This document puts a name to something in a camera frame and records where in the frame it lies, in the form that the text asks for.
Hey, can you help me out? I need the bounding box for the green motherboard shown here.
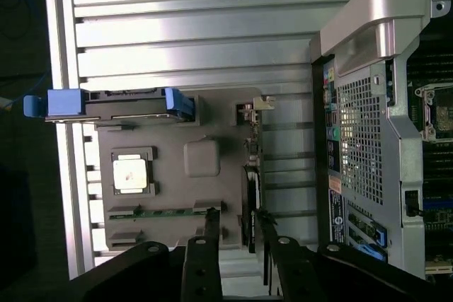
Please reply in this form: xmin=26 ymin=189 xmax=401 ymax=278
xmin=406 ymin=43 xmax=453 ymax=277

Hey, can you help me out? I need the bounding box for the black intrusion switch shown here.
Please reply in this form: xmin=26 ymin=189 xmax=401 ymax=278
xmin=404 ymin=190 xmax=425 ymax=219

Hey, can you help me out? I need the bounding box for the CPU socket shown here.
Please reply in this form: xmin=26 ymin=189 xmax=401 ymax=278
xmin=413 ymin=84 xmax=453 ymax=144

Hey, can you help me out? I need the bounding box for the grey plastic parts rack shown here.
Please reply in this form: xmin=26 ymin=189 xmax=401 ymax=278
xmin=94 ymin=86 xmax=267 ymax=252

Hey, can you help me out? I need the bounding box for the open grey PC case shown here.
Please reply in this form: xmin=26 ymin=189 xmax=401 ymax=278
xmin=309 ymin=0 xmax=453 ymax=281

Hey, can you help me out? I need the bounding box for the green RAM stick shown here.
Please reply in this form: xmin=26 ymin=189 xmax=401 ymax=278
xmin=108 ymin=208 xmax=210 ymax=219

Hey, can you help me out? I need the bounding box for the blue slot retention latch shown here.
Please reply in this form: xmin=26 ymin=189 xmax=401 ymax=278
xmin=367 ymin=223 xmax=389 ymax=264

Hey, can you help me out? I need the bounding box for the hard disk blue carrier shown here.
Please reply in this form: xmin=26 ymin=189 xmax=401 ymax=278
xmin=23 ymin=88 xmax=197 ymax=127

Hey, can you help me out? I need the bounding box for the silver CPU chip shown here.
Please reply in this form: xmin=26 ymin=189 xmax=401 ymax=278
xmin=112 ymin=155 xmax=148 ymax=190

